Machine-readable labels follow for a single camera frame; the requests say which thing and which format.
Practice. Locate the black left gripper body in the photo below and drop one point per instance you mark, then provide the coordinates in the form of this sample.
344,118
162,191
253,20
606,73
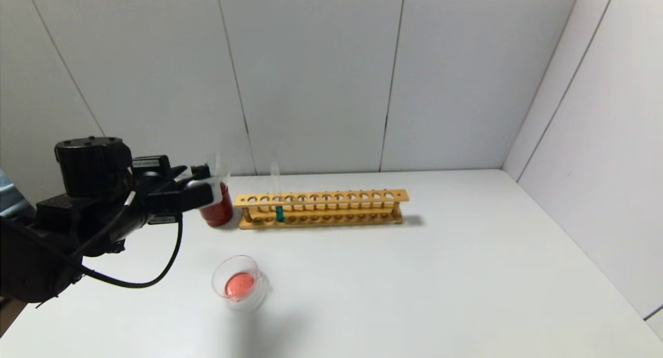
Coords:
155,187

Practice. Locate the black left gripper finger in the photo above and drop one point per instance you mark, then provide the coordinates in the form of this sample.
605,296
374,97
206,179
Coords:
199,170

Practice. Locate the test tube with red pigment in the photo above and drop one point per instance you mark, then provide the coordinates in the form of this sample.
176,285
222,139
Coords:
212,158

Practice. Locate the test tube with blue pigment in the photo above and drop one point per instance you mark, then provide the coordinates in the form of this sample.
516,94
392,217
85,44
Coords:
279,214

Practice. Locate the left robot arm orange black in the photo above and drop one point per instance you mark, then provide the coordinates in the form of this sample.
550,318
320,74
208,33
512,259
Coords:
52,228

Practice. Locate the wooden test tube rack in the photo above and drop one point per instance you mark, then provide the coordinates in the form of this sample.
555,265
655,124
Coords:
336,197

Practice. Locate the dark red cup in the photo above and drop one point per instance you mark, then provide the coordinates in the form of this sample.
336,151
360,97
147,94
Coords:
222,213

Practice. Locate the clear glass dish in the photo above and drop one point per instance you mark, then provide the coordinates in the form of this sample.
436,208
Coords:
241,285

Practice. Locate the silver white wrist camera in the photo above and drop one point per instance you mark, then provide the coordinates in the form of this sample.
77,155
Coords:
202,195

